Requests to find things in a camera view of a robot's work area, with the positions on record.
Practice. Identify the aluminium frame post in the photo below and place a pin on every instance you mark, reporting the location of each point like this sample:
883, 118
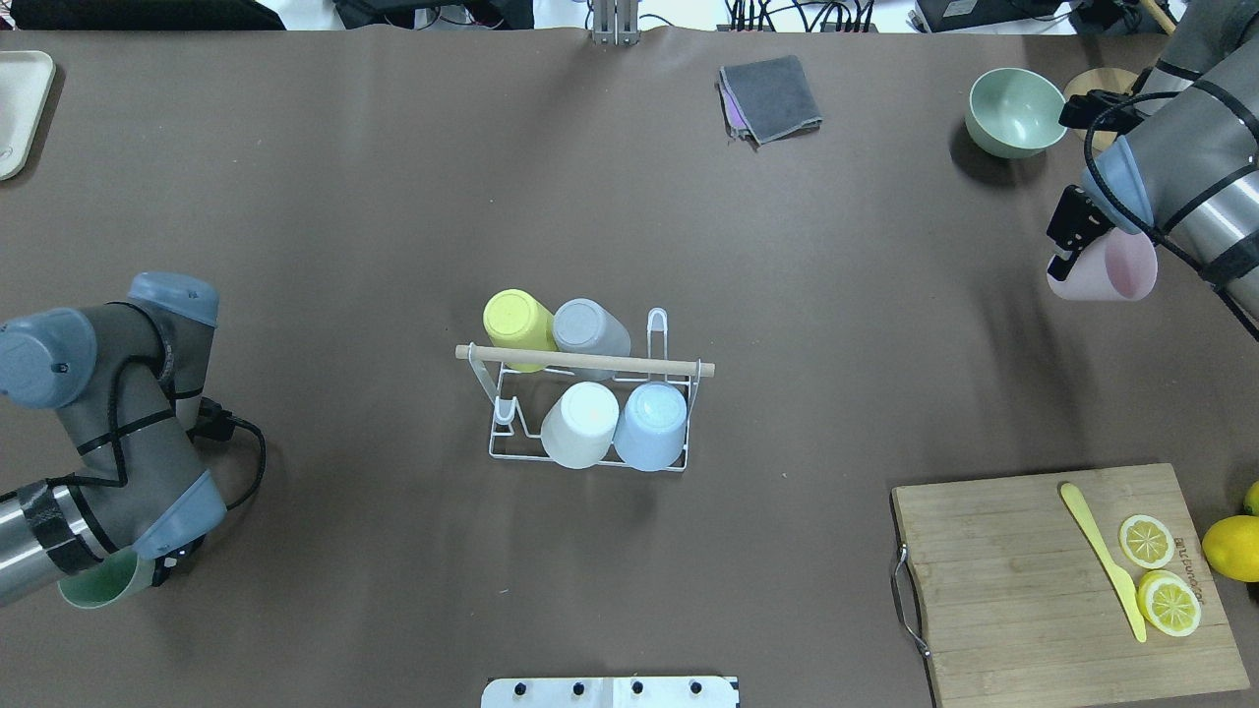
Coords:
615, 22

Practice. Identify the green ceramic bowl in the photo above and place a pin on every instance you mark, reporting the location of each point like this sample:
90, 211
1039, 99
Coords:
1013, 113

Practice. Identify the grey folded cloth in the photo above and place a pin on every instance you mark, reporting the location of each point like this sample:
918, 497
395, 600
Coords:
768, 100

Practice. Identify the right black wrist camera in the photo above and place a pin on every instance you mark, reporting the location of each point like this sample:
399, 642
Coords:
1106, 112

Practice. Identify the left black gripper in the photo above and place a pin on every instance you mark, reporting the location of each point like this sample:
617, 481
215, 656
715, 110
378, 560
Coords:
177, 561

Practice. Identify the blue plastic cup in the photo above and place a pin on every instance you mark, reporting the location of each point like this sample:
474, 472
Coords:
651, 433

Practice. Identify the yellow plastic cup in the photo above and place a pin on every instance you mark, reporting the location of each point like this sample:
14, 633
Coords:
514, 319

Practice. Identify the yellow plastic knife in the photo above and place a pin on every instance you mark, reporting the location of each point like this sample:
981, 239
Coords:
1120, 579

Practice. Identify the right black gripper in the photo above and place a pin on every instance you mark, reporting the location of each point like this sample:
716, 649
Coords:
1072, 224

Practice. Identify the white plastic cup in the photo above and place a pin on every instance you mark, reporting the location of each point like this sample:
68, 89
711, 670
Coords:
579, 428

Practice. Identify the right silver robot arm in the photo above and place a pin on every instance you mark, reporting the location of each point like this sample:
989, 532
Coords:
1180, 174

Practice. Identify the wooden cutting board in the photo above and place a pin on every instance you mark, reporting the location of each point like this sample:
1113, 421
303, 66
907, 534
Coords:
1016, 611

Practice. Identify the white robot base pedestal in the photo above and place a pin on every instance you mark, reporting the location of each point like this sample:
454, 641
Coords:
642, 691

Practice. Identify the lemon slice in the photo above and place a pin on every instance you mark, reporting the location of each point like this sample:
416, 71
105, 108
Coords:
1168, 603
1146, 541

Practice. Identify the grey plastic cup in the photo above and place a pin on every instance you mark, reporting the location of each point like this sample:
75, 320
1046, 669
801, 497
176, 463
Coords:
582, 326

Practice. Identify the green plastic cup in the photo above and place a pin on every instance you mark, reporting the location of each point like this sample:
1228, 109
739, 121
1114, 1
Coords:
120, 576

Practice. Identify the yellow lemon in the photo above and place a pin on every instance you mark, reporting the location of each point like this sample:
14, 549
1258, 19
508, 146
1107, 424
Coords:
1231, 548
1250, 502

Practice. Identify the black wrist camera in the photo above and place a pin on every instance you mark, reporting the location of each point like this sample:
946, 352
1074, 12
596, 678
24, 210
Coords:
213, 422
1106, 112

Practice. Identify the wooden mug tree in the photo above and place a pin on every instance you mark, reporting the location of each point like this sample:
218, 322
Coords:
1118, 18

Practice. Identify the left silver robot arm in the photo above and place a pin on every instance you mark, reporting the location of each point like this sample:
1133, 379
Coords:
162, 464

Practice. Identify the cream plastic tray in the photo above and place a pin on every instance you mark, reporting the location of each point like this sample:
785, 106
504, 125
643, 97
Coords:
26, 79

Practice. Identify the pink plastic cup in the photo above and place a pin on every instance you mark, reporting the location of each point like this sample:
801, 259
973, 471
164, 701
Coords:
1117, 267

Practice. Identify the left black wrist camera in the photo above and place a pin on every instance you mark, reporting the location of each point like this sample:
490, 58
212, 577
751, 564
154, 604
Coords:
213, 422

